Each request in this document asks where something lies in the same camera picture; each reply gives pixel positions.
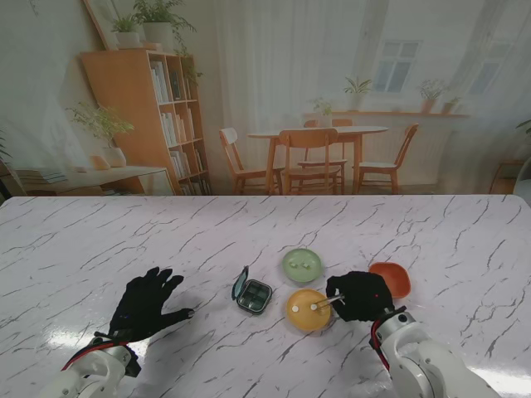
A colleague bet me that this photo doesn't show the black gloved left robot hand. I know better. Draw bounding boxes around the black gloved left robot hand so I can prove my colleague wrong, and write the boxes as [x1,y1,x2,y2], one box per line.
[108,267,196,345]

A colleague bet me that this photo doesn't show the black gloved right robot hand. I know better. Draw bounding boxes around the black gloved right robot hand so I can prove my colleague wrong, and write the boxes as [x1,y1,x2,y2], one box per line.
[325,271,396,324]

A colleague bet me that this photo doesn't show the steel tweezers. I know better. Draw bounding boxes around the steel tweezers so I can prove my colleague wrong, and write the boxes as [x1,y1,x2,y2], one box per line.
[315,293,346,310]

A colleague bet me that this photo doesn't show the teal lidded pill box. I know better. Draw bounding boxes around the teal lidded pill box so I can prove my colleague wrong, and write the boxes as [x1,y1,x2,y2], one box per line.
[231,265,274,313]

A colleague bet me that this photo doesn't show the orange bowl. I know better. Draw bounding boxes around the orange bowl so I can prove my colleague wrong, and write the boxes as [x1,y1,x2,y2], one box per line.
[368,261,412,299]

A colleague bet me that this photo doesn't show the yellow round dish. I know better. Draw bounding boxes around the yellow round dish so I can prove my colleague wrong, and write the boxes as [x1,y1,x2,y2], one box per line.
[285,289,333,332]

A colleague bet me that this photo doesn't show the green round dish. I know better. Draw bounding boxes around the green round dish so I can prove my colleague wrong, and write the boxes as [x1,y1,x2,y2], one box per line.
[282,247,325,287]

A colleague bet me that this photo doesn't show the printed room scene backdrop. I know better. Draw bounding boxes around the printed room scene backdrop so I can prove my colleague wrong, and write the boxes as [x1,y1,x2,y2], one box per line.
[0,0,531,197]

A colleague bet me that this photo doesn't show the red cable of right arm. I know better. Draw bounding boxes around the red cable of right arm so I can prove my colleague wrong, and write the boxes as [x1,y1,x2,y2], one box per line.
[370,318,393,371]

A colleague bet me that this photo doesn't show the red cable of arm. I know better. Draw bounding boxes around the red cable of arm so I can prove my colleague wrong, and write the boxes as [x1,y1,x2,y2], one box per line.
[61,340,125,371]
[370,318,393,371]

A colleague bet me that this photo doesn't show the red cable of left arm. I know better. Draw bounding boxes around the red cable of left arm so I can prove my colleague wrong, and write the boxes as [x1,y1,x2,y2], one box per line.
[61,340,125,371]

